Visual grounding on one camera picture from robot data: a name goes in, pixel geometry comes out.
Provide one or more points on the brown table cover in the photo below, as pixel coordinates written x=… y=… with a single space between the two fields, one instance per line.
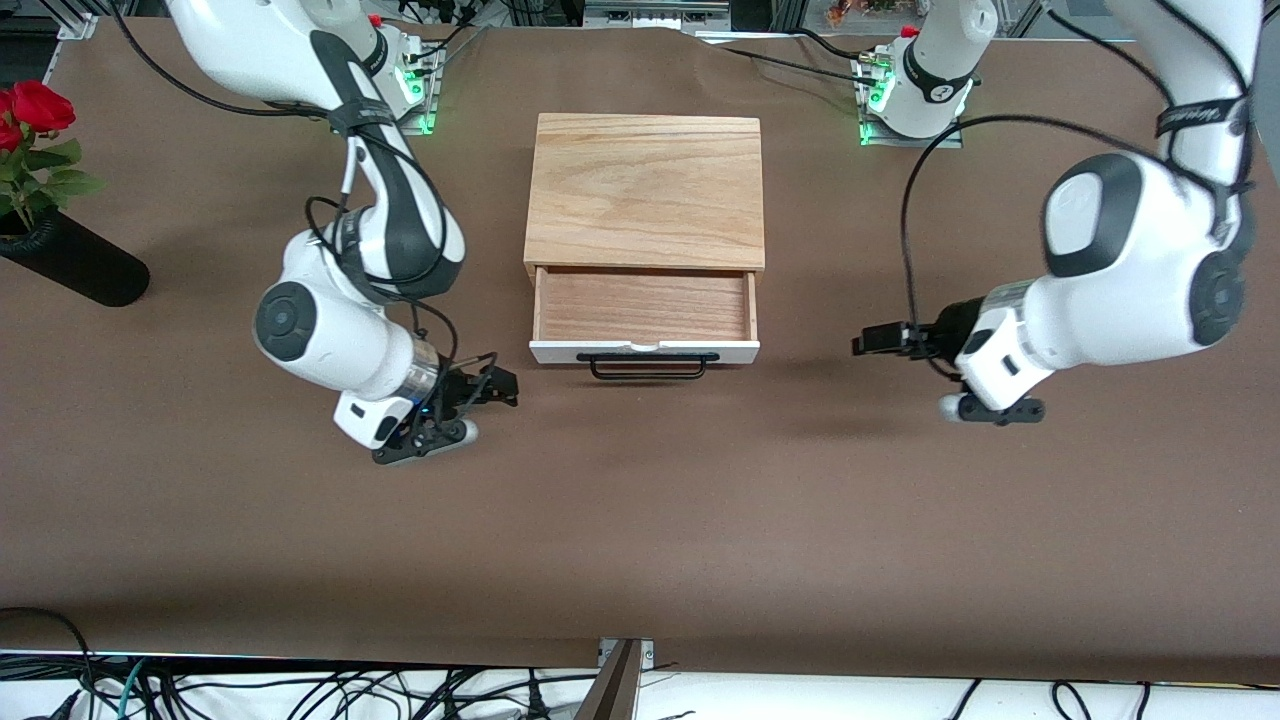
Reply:
x=300 y=550

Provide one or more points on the red rose with leaves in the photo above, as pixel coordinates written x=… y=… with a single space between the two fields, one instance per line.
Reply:
x=45 y=108

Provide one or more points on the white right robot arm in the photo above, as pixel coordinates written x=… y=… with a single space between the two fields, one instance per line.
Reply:
x=330 y=340

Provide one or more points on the small red rose bloom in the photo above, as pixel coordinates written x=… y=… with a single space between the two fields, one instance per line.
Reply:
x=8 y=135

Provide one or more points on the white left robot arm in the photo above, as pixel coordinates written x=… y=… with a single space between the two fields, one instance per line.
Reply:
x=1130 y=290

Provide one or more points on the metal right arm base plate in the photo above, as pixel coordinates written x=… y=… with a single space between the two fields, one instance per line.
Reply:
x=430 y=100

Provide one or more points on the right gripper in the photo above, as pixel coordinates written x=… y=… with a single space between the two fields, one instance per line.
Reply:
x=462 y=386

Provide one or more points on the white-fronted wooden drawer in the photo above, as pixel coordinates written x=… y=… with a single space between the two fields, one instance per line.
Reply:
x=645 y=305

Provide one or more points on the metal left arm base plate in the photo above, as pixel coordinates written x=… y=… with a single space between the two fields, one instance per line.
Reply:
x=955 y=138

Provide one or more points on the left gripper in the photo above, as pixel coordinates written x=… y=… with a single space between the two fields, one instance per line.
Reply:
x=955 y=323

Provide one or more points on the light wooden cabinet box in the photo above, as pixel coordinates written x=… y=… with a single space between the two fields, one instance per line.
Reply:
x=645 y=190

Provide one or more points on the silver metal bracket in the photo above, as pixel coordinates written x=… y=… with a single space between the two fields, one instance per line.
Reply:
x=646 y=650

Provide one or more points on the grey network switch box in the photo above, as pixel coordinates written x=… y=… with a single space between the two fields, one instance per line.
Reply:
x=655 y=14

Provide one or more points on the aluminium frame corner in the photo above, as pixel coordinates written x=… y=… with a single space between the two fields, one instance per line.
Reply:
x=78 y=26

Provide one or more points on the brown camera mount post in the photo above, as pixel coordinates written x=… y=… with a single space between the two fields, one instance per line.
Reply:
x=615 y=690

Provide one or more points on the black cylindrical vase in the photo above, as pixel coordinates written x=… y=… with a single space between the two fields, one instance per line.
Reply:
x=90 y=265

